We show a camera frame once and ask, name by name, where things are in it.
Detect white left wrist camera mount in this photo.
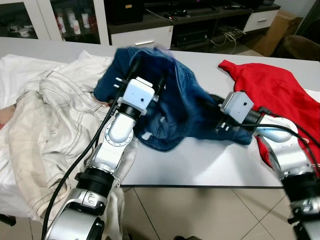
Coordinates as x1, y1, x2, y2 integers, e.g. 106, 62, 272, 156
121, 77, 160, 112

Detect black speaker box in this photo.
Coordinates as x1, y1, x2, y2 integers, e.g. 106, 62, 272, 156
105, 0, 146, 25

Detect small white cabinet drawer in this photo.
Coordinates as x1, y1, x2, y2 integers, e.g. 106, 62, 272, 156
244, 9, 280, 32

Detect blue denim jacket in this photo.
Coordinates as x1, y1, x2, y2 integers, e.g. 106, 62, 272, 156
93, 46, 253, 152

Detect white TV cabinet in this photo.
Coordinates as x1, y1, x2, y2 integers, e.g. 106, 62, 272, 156
0, 0, 282, 51

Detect black AV receiver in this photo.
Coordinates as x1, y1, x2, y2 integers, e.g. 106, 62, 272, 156
172, 31, 210, 47

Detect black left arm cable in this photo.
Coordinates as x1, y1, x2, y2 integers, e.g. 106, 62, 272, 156
41, 75, 132, 240

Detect tall cardboard box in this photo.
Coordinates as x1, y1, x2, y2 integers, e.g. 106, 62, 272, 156
252, 10, 303, 57

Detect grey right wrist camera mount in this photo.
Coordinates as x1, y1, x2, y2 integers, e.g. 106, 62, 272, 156
221, 91, 257, 123

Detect red shirt white trim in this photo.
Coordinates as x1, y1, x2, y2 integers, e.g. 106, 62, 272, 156
218, 59, 320, 168

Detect wide white cabinet drawer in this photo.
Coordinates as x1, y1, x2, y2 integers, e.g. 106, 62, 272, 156
109, 26, 173, 49

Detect white cable tangle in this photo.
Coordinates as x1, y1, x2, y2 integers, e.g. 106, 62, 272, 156
209, 25, 247, 47

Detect cream trousers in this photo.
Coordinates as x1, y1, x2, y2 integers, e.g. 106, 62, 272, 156
0, 50, 142, 240

